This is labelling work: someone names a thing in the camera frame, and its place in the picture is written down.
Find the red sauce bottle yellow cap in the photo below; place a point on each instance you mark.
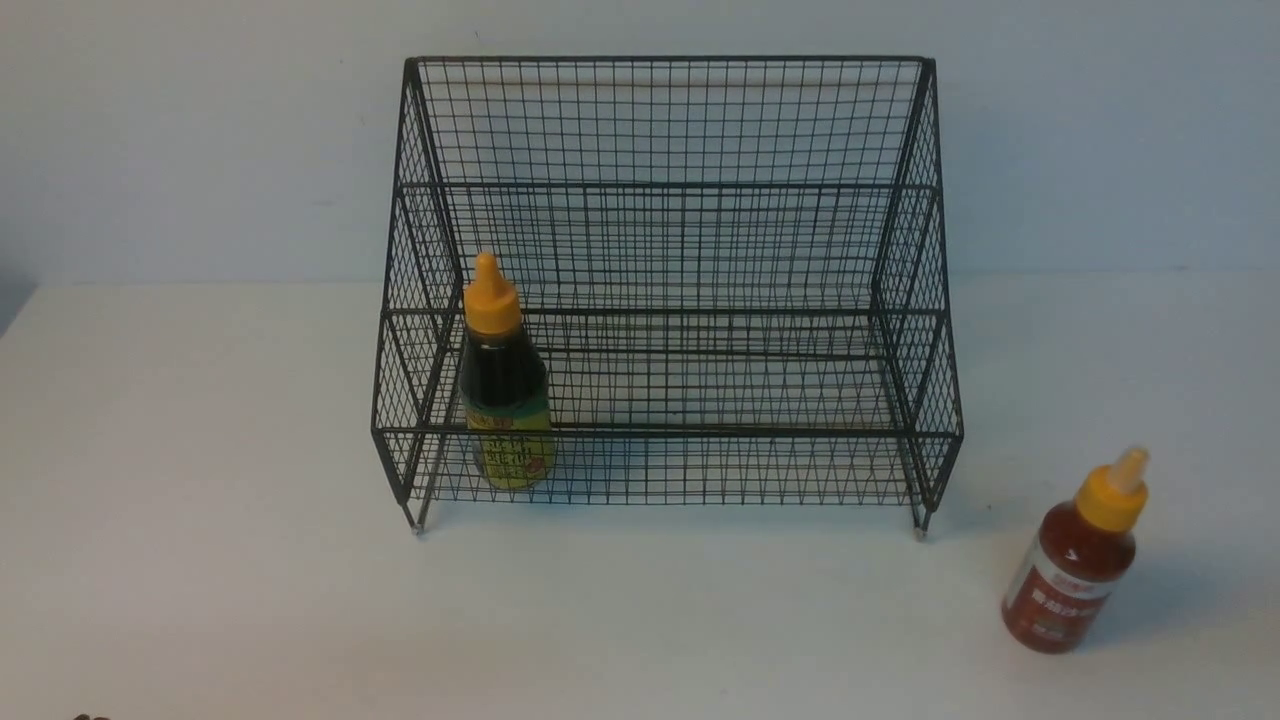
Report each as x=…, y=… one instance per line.
x=1081, y=550

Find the dark soy sauce bottle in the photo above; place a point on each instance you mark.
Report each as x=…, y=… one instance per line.
x=504, y=383

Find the black wire mesh shelf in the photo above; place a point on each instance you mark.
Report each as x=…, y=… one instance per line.
x=734, y=267

